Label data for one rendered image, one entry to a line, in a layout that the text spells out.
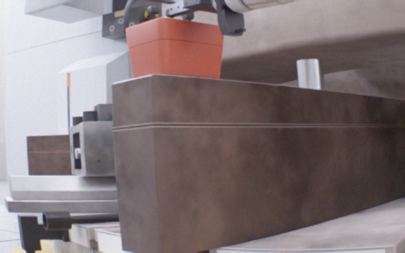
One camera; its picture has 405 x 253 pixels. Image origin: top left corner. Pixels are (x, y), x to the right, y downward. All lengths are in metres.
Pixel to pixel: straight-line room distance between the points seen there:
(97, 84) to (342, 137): 3.97
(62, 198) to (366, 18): 1.43
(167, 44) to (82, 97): 4.35
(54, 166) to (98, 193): 1.18
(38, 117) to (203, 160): 5.24
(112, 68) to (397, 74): 2.80
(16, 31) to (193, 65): 5.66
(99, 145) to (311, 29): 0.99
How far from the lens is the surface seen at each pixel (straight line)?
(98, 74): 5.54
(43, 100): 6.47
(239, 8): 1.26
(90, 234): 1.91
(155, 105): 1.25
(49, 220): 1.93
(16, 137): 6.75
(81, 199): 2.50
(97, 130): 2.44
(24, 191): 2.47
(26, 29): 6.81
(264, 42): 2.05
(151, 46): 1.32
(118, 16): 5.73
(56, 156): 3.66
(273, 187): 1.50
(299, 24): 1.95
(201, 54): 1.37
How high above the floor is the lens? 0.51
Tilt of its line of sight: 4 degrees up
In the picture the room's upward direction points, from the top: 3 degrees counter-clockwise
